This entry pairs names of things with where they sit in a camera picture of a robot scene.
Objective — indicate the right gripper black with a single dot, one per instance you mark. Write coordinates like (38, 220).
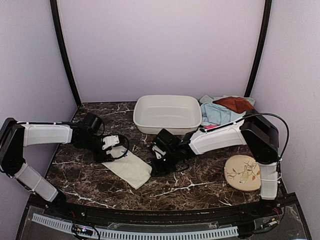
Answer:
(156, 170)

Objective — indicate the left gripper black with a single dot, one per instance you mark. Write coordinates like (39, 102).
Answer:
(101, 157)

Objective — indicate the white embroidered towel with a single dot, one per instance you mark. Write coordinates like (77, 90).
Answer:
(131, 169)

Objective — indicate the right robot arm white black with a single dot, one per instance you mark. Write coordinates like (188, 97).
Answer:
(252, 130)

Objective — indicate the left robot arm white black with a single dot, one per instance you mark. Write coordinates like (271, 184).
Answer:
(15, 136)

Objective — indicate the white plastic basin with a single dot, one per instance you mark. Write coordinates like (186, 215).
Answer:
(179, 114)

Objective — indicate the pink towel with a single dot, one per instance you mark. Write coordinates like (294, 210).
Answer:
(209, 127)

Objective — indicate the light blue towel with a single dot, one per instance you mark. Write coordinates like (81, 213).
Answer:
(215, 114)

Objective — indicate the round floral wooden plate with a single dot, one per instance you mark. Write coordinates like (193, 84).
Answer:
(242, 172)

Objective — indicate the dark red towel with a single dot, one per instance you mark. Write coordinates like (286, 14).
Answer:
(235, 104)

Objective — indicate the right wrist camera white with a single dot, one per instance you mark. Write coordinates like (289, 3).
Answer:
(158, 152)

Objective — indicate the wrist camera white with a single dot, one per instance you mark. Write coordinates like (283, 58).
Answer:
(158, 152)
(109, 142)

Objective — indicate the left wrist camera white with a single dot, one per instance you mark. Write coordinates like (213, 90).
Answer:
(109, 142)

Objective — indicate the black front rail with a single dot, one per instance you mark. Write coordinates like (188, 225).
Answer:
(238, 214)

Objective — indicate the white slotted cable duct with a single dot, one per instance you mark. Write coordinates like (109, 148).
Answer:
(121, 231)

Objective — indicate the left black frame post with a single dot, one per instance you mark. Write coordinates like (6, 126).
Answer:
(63, 51)

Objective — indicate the black frame post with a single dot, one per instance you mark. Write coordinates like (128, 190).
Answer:
(63, 51)
(260, 47)

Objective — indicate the right black frame post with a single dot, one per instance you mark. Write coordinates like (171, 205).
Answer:
(260, 47)

